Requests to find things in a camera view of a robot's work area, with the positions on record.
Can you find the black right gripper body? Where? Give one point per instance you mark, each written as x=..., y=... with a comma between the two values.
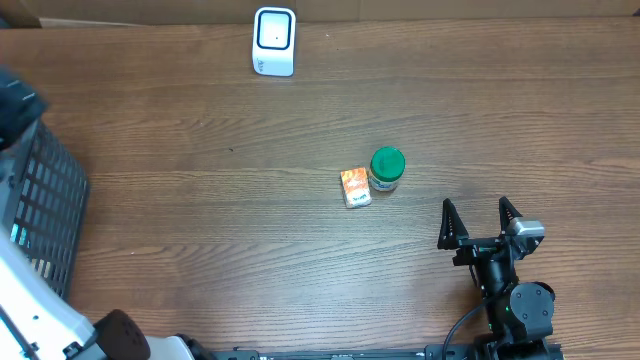
x=473, y=249

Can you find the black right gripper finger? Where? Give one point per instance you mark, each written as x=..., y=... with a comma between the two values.
x=452, y=230
x=507, y=213

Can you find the green lid jar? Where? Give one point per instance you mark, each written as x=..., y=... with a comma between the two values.
x=386, y=168

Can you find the orange small carton box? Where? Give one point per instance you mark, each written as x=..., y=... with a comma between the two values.
x=355, y=187

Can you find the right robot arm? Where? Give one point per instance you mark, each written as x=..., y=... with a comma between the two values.
x=519, y=314

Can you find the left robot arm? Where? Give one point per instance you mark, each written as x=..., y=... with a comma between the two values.
x=36, y=322

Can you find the white barcode scanner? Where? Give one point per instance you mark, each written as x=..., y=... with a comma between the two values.
x=273, y=44

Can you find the grey plastic mesh basket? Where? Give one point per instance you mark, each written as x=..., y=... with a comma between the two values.
x=44, y=195

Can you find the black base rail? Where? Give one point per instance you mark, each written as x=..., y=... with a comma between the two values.
x=430, y=352

